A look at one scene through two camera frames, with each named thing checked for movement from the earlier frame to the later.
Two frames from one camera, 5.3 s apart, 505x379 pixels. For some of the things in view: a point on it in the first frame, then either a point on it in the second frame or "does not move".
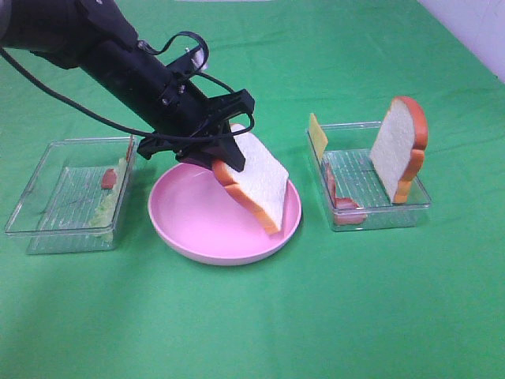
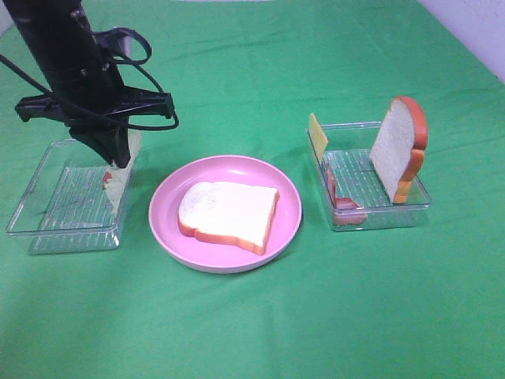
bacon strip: x=109 y=176 does not move
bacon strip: x=344 y=210 does not move
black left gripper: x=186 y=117 to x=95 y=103
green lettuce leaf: x=103 y=217 to x=114 y=188
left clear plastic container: x=74 y=200 does not move
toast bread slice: x=398 y=151 does not move
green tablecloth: x=424 y=300 does not move
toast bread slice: x=260 y=185 to x=235 y=215
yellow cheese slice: x=319 y=138 does not move
